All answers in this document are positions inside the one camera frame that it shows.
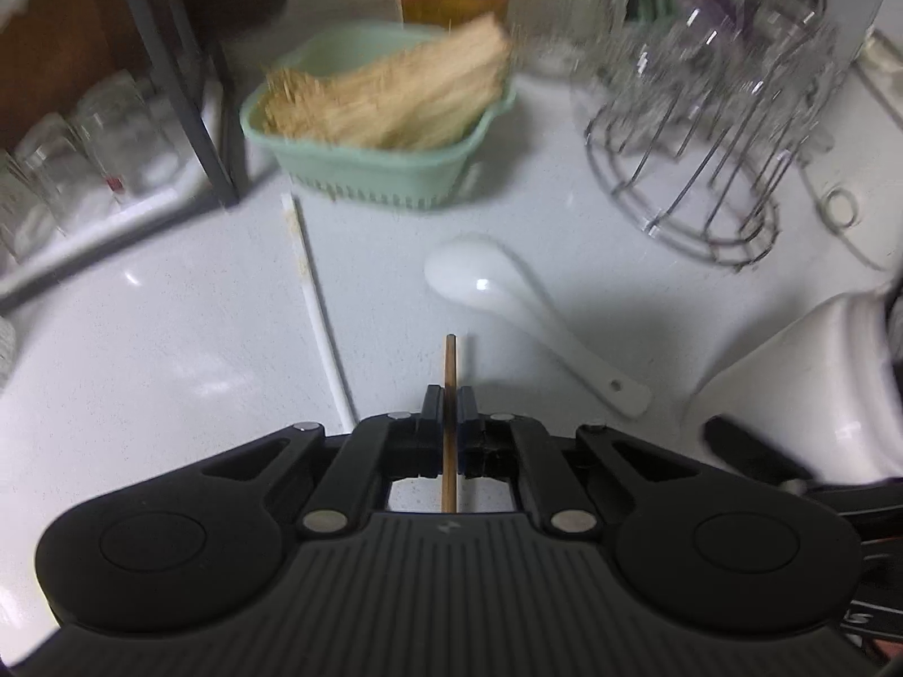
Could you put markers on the wooden chopstick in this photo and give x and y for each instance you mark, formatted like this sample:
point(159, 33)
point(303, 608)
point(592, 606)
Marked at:
point(449, 367)

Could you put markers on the purple cup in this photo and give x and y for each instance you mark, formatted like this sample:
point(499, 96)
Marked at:
point(712, 3)

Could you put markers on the green plastic basket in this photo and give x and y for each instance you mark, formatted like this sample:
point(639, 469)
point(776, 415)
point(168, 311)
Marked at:
point(367, 169)

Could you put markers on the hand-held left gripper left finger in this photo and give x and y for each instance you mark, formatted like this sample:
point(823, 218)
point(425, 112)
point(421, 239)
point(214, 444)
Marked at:
point(434, 430)

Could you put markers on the white ceramic mug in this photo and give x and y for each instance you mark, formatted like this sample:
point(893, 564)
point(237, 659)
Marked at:
point(811, 381)

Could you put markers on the small clear glass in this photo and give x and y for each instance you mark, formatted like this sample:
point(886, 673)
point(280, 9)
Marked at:
point(18, 204)
point(60, 169)

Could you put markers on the small glass with red label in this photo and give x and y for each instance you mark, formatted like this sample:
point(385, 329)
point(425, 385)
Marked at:
point(130, 134)

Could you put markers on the textured glass tumbler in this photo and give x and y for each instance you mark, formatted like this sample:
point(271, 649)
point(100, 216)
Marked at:
point(564, 7)

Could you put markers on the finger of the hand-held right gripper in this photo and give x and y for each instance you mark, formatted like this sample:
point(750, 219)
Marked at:
point(755, 451)

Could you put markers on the bundle of wooden toothpicks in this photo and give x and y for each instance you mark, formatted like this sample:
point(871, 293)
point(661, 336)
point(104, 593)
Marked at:
point(395, 106)

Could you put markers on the white plastic tray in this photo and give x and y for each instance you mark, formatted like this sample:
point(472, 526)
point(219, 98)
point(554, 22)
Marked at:
point(141, 218)

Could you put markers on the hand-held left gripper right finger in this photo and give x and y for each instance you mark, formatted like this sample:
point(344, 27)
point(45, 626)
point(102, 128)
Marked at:
point(463, 430)

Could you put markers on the white ceramic spoon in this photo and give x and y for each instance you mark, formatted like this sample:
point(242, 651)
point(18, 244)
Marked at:
point(465, 275)

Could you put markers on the dark metal rack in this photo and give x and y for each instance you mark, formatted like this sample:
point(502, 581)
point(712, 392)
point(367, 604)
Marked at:
point(190, 99)

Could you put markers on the white chopstick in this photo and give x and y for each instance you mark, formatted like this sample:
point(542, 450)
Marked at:
point(317, 310)

